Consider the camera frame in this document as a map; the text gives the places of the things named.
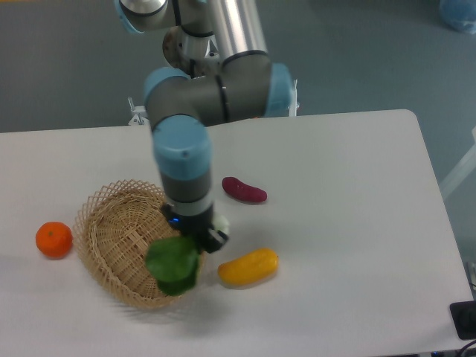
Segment green bok choy vegetable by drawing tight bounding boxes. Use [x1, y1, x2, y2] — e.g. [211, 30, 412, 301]
[145, 214, 231, 298]

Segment orange tangerine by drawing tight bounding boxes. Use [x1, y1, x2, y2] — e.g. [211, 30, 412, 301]
[35, 222, 73, 259]

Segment black box at table edge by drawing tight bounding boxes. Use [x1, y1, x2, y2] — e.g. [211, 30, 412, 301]
[449, 300, 475, 340]

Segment white table leg bar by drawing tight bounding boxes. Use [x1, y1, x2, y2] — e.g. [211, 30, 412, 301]
[439, 143, 475, 201]

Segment woven bamboo basket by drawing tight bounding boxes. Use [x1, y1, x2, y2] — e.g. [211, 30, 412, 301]
[72, 179, 179, 309]

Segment yellow mango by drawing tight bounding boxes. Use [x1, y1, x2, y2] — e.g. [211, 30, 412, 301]
[217, 248, 280, 286]

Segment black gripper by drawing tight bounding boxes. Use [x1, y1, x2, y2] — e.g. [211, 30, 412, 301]
[160, 203, 229, 254]

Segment purple sweet potato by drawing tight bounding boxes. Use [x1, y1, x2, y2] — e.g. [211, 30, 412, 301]
[222, 177, 268, 204]

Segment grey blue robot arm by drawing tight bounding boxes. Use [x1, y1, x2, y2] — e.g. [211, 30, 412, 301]
[115, 1, 292, 253]

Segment blue plastic bag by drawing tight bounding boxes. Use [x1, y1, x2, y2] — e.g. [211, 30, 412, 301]
[439, 0, 475, 34]

